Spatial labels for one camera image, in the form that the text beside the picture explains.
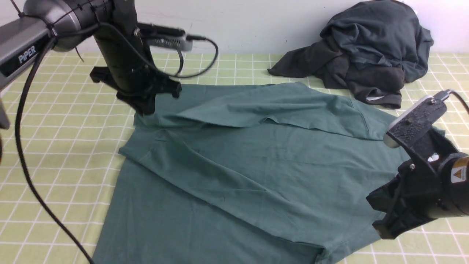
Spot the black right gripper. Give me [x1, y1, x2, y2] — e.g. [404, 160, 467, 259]
[366, 128, 468, 239]

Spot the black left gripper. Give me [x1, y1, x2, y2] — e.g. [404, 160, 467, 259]
[89, 26, 182, 116]

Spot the green long-sleeved shirt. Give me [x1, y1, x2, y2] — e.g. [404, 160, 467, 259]
[93, 82, 409, 264]

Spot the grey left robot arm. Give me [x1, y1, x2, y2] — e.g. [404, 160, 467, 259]
[0, 0, 182, 116]

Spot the dark brown crumpled garment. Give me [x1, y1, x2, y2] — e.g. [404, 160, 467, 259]
[268, 37, 405, 110]

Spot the green checkered tablecloth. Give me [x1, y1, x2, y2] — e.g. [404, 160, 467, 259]
[0, 52, 469, 264]

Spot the dark grey crumpled sweatshirt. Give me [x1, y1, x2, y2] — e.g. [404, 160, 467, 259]
[320, 0, 434, 83]

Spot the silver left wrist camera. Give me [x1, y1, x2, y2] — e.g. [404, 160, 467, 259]
[137, 22, 193, 52]

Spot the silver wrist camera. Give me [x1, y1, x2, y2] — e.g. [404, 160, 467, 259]
[383, 95, 447, 149]
[137, 22, 193, 52]

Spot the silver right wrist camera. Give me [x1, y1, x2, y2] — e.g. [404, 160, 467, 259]
[383, 95, 447, 149]

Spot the black right camera cable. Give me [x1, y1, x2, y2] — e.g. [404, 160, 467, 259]
[432, 90, 469, 114]

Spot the black camera cable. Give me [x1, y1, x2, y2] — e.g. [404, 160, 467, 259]
[432, 90, 469, 114]
[15, 22, 219, 264]

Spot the black left camera cable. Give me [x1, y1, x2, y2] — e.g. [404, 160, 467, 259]
[15, 22, 219, 264]

